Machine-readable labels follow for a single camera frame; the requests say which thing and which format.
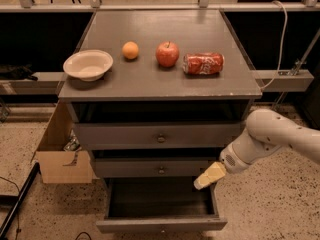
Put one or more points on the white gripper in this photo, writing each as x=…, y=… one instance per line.
x=229, y=158

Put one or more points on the grey bottom drawer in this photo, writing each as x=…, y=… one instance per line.
x=160, y=205

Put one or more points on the grey drawer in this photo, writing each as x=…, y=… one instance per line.
x=150, y=167
x=160, y=205
x=107, y=136

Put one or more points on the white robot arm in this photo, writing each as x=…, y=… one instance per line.
x=264, y=133

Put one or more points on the grey wooden drawer cabinet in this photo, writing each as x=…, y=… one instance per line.
x=141, y=91

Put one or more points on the grey top drawer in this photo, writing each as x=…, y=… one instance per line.
x=107, y=136

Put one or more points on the grey middle drawer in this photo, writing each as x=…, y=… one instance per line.
x=150, y=167

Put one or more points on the crushed red soda can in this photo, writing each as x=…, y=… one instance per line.
x=203, y=63

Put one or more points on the red apple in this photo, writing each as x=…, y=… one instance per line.
x=167, y=54

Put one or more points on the orange fruit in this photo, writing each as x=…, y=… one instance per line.
x=130, y=50

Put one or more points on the cardboard box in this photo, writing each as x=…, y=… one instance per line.
x=58, y=166

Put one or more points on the white bowl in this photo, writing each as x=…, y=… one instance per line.
x=88, y=65

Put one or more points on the black bar on floor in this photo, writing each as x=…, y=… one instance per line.
x=13, y=202

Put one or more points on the black cloth on ledge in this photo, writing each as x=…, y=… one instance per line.
x=16, y=72

